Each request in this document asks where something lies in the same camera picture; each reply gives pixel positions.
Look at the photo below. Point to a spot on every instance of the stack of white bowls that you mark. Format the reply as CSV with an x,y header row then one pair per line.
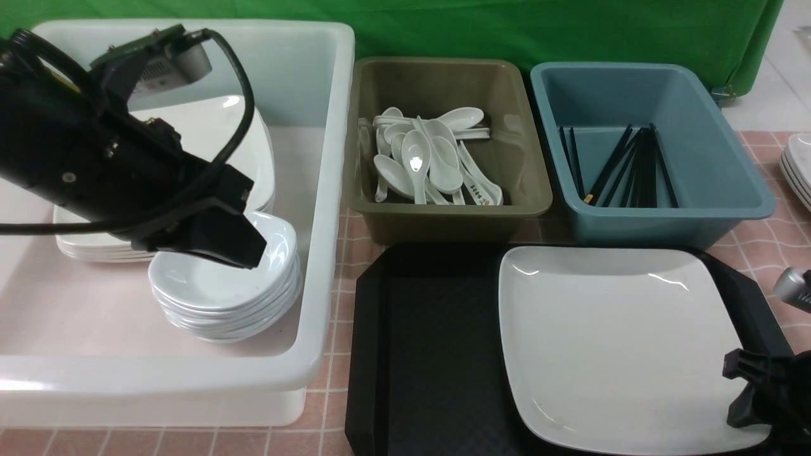
x,y
238,324

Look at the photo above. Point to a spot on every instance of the large white plastic tub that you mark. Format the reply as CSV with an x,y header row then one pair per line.
x,y
85,344

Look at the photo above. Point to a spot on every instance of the green backdrop cloth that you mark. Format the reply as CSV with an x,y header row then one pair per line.
x,y
722,42

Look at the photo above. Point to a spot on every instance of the white bowl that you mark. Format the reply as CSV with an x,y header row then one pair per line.
x,y
208,286

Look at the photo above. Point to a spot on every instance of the white plates at right edge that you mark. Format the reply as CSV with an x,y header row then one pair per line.
x,y
795,166

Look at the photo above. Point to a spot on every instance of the stack of white square plates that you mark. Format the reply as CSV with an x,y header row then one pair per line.
x,y
204,126

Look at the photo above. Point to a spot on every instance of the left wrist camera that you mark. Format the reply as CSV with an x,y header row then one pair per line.
x,y
161,61

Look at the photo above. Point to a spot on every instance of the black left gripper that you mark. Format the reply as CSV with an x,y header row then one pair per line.
x,y
125,177

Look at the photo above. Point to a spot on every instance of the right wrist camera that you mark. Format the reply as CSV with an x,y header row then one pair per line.
x,y
793,288

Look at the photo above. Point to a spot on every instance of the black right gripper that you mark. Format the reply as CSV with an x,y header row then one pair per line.
x,y
777,393

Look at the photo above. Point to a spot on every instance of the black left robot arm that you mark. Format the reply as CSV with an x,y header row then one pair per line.
x,y
27,57

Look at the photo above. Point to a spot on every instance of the large white square plate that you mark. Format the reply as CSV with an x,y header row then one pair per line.
x,y
619,351

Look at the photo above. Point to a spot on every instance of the black chopsticks with gold ends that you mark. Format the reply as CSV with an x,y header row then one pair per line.
x,y
631,176

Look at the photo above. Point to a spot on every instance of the olive brown plastic bin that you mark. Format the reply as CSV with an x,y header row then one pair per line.
x,y
513,157

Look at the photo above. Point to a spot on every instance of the black serving tray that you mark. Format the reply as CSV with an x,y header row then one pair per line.
x,y
428,375

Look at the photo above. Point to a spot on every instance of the teal blue plastic bin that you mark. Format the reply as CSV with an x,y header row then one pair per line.
x,y
716,183

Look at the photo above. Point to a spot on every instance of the pile of white soup spoons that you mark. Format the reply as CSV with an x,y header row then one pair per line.
x,y
427,161

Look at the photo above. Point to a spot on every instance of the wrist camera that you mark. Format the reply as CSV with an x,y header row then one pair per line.
x,y
793,288
161,61

